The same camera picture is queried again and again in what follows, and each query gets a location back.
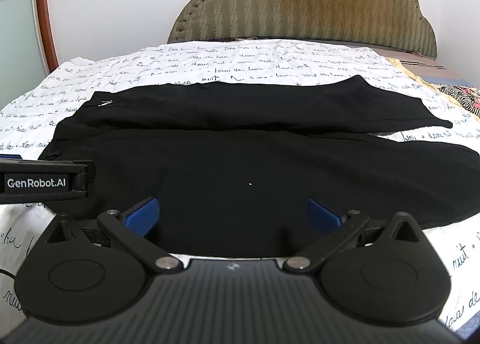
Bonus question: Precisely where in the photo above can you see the black pants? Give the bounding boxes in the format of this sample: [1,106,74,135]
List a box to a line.
[41,76,479,258]

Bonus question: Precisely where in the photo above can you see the white script-print bed sheet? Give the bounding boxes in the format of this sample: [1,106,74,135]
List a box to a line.
[1,39,479,338]

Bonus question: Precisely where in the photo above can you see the floral glass door panel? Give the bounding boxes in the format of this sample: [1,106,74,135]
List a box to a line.
[0,0,47,107]

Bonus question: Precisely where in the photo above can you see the floral patterned blanket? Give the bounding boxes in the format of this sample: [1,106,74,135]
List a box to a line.
[439,85,480,117]

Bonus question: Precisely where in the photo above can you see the olive upholstered headboard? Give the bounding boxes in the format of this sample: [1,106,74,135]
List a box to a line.
[168,0,438,57]

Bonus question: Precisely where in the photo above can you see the wooden door frame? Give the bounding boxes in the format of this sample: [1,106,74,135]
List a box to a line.
[32,0,59,73]

